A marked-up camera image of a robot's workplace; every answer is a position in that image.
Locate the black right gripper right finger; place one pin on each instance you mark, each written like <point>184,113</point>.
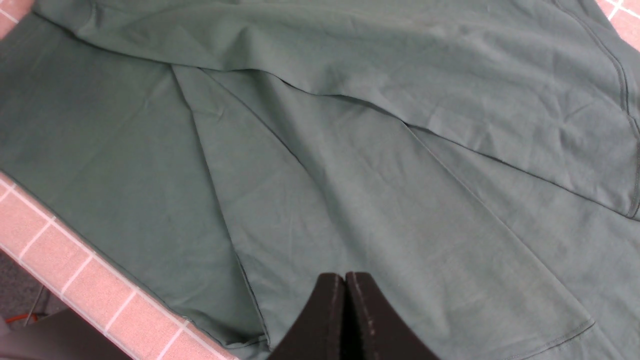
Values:
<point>373,329</point>

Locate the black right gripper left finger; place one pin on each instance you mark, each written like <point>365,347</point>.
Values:
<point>317,331</point>

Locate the green long-sleeved shirt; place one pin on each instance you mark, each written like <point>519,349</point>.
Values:
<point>350,150</point>

